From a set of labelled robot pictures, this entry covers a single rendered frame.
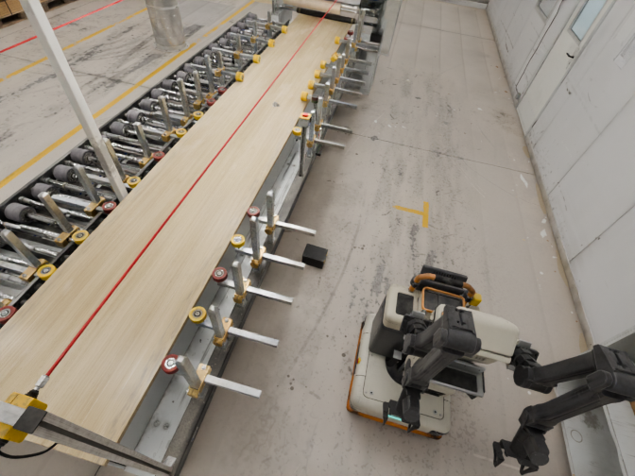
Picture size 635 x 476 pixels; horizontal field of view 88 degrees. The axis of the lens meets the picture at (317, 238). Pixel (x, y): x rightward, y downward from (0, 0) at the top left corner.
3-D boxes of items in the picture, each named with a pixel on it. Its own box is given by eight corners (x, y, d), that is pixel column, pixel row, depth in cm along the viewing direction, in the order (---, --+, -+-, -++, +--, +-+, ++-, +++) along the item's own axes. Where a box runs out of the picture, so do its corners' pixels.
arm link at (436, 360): (481, 332, 91) (441, 322, 92) (483, 353, 88) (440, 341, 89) (427, 378, 125) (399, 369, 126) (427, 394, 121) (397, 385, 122)
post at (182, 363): (207, 392, 161) (187, 356, 124) (204, 399, 159) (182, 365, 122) (200, 390, 161) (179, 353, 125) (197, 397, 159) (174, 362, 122)
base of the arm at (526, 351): (538, 349, 134) (507, 341, 135) (548, 361, 126) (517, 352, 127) (529, 368, 136) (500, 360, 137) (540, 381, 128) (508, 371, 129)
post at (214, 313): (230, 348, 181) (217, 305, 144) (227, 353, 179) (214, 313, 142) (223, 346, 181) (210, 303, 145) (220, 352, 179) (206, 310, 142)
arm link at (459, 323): (482, 305, 94) (447, 296, 95) (482, 353, 87) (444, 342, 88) (429, 342, 132) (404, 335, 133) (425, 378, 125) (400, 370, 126)
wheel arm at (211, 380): (262, 392, 152) (261, 389, 149) (259, 399, 150) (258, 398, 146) (174, 365, 156) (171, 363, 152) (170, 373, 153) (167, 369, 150)
